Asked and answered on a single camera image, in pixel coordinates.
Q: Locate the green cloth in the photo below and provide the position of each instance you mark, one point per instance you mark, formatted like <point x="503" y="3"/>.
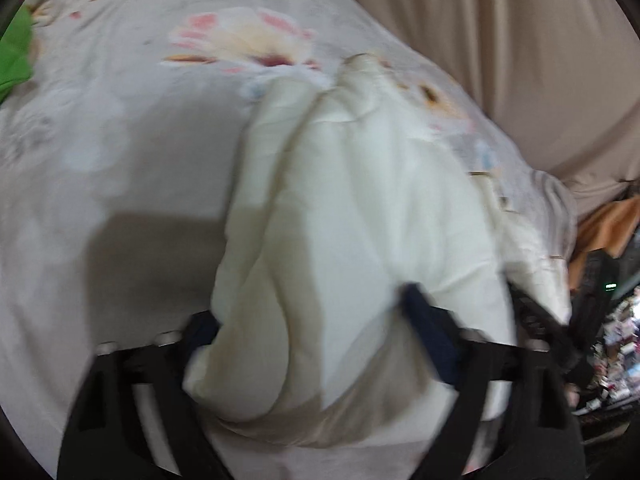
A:
<point x="15" y="55"/>

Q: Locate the cream quilted jacket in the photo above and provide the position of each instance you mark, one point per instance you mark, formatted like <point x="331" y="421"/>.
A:
<point x="360" y="210"/>

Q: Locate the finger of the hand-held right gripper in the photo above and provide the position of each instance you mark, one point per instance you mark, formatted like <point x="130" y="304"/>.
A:
<point x="542" y="322"/>

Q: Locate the dark hanging clothes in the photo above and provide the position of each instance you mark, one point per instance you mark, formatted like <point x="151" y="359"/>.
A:
<point x="595" y="272"/>

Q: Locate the beige curtain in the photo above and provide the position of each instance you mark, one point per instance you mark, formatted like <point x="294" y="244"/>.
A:
<point x="525" y="60"/>

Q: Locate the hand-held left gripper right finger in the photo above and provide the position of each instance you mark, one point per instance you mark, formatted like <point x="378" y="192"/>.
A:
<point x="430" y="327"/>

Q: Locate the orange hanging garment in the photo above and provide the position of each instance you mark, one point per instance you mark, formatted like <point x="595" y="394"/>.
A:
<point x="610" y="225"/>

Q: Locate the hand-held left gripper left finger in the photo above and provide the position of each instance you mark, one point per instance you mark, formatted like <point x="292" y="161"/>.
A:
<point x="202" y="331"/>

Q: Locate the colourful clutter pile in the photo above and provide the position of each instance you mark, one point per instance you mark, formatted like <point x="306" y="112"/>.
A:
<point x="620" y="350"/>

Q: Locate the grey floral blanket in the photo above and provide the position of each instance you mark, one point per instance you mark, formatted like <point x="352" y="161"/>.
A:
<point x="125" y="135"/>

